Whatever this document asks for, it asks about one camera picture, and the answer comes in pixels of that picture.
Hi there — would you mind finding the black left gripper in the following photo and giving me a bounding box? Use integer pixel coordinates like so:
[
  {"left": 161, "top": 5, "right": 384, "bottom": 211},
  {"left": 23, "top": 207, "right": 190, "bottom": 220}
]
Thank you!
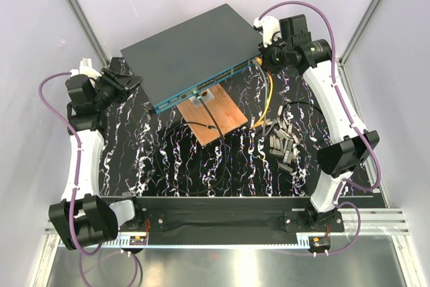
[{"left": 95, "top": 68, "right": 144, "bottom": 110}]

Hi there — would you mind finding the yellow ethernet cable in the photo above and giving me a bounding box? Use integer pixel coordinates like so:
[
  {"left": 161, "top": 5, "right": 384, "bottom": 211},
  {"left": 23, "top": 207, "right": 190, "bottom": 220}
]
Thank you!
[{"left": 250, "top": 58, "right": 275, "bottom": 130}]

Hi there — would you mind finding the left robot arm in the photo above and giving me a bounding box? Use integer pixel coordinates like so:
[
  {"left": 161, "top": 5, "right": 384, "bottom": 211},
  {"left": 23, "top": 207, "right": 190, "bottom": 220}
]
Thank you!
[{"left": 48, "top": 67, "right": 145, "bottom": 255}]

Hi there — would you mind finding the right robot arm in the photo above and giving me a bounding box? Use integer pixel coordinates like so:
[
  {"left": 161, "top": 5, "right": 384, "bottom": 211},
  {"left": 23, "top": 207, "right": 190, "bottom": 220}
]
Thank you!
[{"left": 253, "top": 15, "right": 380, "bottom": 231}]

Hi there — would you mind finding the wooden board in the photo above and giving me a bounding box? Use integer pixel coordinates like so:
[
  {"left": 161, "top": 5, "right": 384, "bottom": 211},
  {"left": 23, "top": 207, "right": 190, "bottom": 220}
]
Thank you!
[{"left": 176, "top": 84, "right": 248, "bottom": 147}]

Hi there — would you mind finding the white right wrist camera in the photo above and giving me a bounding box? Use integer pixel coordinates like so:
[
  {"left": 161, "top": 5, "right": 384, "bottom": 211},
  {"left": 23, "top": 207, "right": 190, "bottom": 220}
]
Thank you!
[{"left": 253, "top": 16, "right": 282, "bottom": 48}]

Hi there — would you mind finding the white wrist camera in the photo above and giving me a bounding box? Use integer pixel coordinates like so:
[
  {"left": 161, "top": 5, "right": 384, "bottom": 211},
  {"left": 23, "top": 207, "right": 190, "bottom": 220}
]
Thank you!
[
  {"left": 253, "top": 16, "right": 282, "bottom": 48},
  {"left": 70, "top": 58, "right": 101, "bottom": 79}
]

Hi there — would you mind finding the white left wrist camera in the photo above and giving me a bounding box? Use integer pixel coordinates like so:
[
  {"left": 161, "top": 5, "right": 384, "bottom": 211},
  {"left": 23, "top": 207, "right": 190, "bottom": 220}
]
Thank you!
[{"left": 70, "top": 58, "right": 101, "bottom": 79}]

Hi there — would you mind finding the teal network switch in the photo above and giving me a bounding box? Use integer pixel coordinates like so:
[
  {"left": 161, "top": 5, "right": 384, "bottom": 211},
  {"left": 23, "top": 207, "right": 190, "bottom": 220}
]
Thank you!
[{"left": 121, "top": 3, "right": 262, "bottom": 114}]

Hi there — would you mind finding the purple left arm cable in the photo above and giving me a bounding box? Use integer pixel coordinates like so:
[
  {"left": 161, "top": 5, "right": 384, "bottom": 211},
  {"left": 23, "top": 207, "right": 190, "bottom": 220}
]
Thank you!
[{"left": 38, "top": 71, "right": 144, "bottom": 286}]

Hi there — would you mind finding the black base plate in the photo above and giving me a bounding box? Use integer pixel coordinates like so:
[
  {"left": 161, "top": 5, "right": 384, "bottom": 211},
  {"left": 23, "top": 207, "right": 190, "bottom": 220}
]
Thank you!
[{"left": 137, "top": 197, "right": 345, "bottom": 247}]

